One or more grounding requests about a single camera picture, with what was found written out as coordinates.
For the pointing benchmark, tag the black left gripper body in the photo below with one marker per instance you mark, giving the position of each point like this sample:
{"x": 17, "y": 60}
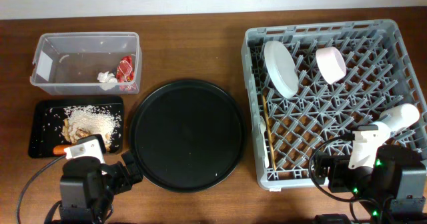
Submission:
{"x": 115, "y": 178}

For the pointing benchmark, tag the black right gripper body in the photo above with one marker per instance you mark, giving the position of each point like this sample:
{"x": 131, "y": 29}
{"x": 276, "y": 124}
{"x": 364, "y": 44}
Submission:
{"x": 340, "y": 178}

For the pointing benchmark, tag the orange carrot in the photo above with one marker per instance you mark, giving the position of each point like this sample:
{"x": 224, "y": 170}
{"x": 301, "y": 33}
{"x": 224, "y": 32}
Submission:
{"x": 60, "y": 150}

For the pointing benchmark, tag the pistachio shells and rice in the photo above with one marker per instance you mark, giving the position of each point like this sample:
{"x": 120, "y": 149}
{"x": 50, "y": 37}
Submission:
{"x": 77, "y": 122}

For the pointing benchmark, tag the white paper cup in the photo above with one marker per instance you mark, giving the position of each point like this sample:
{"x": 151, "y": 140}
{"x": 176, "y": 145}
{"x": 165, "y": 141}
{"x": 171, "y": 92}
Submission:
{"x": 400, "y": 117}

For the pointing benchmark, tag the white plastic fork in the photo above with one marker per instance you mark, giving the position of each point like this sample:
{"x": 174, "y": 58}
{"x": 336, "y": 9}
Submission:
{"x": 263, "y": 132}

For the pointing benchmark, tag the wooden chopstick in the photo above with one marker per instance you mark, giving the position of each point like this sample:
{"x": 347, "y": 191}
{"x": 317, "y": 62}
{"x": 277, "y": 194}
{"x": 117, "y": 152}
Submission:
{"x": 266, "y": 119}

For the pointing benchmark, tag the red snack wrapper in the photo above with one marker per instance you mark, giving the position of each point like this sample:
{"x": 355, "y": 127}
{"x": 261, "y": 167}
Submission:
{"x": 125, "y": 70}

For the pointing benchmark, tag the small pink saucer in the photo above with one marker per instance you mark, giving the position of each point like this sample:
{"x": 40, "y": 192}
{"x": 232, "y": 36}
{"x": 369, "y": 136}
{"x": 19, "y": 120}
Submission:
{"x": 331, "y": 64}

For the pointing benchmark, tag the grey plate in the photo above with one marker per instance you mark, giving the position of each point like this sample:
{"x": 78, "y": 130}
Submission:
{"x": 281, "y": 68}

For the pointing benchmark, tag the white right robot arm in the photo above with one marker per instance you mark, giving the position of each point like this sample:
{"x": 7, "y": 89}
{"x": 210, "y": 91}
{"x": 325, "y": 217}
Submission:
{"x": 392, "y": 191}

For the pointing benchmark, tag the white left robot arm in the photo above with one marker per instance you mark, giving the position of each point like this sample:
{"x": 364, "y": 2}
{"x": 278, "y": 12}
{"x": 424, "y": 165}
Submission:
{"x": 88, "y": 188}

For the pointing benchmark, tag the grey dishwasher rack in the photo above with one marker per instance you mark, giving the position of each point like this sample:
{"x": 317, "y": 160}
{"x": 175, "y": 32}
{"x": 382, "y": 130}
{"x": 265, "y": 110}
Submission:
{"x": 379, "y": 76}

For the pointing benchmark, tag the round black serving tray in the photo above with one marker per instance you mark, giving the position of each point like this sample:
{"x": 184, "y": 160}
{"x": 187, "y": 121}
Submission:
{"x": 187, "y": 136}

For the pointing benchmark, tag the black rectangular tray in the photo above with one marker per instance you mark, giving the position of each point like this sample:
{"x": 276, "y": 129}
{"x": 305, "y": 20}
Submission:
{"x": 48, "y": 122}

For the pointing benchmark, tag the crumpled white tissue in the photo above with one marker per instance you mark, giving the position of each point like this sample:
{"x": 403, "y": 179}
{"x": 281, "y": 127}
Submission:
{"x": 107, "y": 80}

